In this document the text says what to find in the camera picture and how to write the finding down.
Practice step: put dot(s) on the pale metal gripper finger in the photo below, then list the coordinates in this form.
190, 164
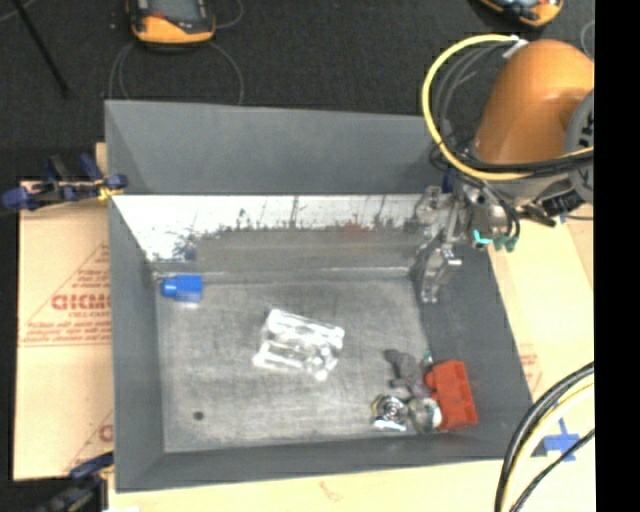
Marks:
436, 272
434, 210

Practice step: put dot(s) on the red toy brick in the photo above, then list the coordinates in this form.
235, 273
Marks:
452, 395

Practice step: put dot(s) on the clear glass ball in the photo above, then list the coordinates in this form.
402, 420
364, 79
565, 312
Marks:
425, 415

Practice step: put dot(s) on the shiny clear glass piece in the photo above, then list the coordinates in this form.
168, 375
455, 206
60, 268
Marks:
390, 412

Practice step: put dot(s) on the clear plastic packet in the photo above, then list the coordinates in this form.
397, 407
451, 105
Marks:
297, 345

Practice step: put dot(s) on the grey metal bin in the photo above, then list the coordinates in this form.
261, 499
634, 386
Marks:
280, 400

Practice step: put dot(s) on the blue plastic block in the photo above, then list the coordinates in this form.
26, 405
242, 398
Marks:
181, 287

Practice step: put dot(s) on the brown cardboard board red print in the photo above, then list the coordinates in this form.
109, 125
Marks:
60, 380

